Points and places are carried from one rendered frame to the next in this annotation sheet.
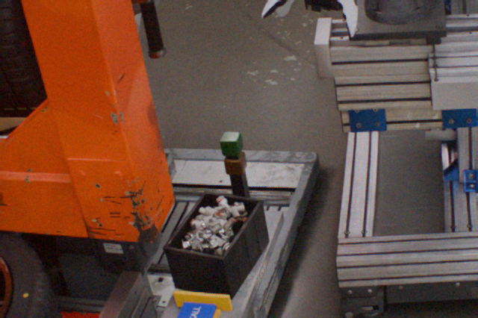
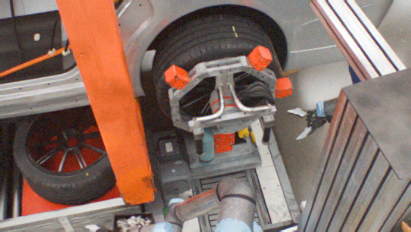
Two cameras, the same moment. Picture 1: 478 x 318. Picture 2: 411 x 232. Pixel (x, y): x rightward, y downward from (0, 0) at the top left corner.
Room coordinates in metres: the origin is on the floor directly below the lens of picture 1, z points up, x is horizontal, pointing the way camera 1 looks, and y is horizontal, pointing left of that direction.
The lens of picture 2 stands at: (1.41, -1.01, 2.91)
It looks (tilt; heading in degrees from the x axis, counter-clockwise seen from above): 54 degrees down; 59
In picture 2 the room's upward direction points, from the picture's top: 2 degrees counter-clockwise
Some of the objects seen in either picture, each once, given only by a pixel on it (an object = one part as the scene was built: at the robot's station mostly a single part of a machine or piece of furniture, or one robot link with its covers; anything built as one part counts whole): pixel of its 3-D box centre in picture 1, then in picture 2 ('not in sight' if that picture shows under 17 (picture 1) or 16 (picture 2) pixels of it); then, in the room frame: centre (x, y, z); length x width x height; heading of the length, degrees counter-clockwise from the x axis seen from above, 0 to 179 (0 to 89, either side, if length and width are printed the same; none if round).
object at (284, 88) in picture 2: not in sight; (281, 87); (2.60, 0.20, 0.85); 0.09 x 0.08 x 0.07; 159
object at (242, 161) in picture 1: (235, 163); not in sight; (1.78, 0.01, 0.59); 0.04 x 0.04 x 0.04; 69
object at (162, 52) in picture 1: (151, 25); (199, 145); (2.06, 0.15, 0.83); 0.04 x 0.04 x 0.16
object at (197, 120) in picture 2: not in sight; (208, 99); (2.17, 0.23, 1.03); 0.19 x 0.18 x 0.11; 69
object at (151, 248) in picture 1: (86, 244); (171, 164); (2.03, 0.45, 0.26); 0.42 x 0.18 x 0.35; 69
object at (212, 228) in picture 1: (217, 242); (133, 230); (1.62, 0.08, 0.51); 0.20 x 0.14 x 0.13; 149
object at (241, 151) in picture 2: not in sight; (216, 130); (2.37, 0.46, 0.32); 0.40 x 0.30 x 0.28; 159
